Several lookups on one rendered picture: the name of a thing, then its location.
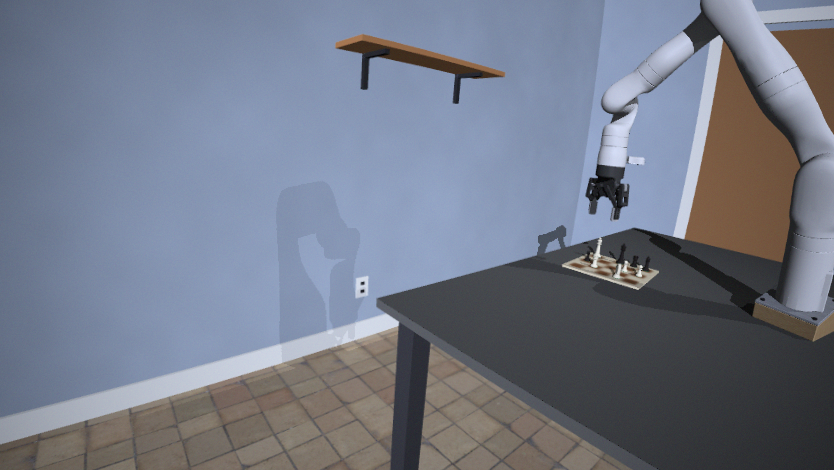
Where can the beige and brown chessboard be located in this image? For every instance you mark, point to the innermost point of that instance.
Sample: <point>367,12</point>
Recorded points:
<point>606,269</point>

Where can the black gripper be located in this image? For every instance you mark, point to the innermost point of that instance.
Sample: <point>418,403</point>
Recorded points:
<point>611,189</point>

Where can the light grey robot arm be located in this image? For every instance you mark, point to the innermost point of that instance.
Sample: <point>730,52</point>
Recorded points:
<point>784,96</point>

